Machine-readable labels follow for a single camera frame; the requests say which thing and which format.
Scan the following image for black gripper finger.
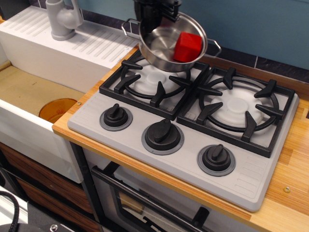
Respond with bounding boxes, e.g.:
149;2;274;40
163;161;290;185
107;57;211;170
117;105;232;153
140;4;164;41

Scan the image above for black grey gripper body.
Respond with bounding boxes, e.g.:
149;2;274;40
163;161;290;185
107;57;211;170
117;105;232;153
134;0;182;22

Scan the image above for stainless steel pan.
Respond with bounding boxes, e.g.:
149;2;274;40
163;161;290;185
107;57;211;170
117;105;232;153
121;12;221;73

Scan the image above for red wooden cube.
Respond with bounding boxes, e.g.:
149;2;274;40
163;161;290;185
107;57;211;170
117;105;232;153
173;31;202;63

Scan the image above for black left stove knob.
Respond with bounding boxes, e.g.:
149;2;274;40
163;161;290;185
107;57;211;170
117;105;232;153
99;103;133;131

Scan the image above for black stove knob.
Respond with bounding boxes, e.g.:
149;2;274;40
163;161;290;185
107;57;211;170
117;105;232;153
197;144;236;177
141;119;184;156
99;103;133;131

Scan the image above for black middle stove knob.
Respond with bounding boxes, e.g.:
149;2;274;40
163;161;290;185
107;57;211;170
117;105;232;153
141;119;184;156

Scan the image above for grey toy stove top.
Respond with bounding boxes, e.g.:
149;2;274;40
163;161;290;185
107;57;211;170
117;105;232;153
67;45;300;213

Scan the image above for black right stove knob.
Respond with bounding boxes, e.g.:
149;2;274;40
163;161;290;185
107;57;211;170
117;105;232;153
197;144;236;177

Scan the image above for black left burner grate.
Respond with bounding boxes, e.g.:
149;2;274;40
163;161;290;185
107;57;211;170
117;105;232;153
99;50;210;120

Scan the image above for black burner grate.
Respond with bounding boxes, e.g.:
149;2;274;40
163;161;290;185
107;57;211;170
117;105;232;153
177;67;298;158
99;50;210;120

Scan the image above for grey toy faucet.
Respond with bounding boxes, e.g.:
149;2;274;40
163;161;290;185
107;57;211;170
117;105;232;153
45;0;83;41

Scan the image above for black right burner grate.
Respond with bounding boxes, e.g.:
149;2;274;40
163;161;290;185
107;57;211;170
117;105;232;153
177;67;298;158

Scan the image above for white toy sink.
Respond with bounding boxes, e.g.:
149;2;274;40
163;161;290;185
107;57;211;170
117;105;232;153
0;6;136;183

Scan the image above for wooden drawer fronts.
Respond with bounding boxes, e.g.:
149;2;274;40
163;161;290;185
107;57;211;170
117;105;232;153
0;144;102;232

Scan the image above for oven door with black handle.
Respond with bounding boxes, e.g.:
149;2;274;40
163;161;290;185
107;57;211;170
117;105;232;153
90;162;253;232

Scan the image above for black braided cable lower left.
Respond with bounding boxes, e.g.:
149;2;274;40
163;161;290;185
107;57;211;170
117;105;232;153
0;190;20;232

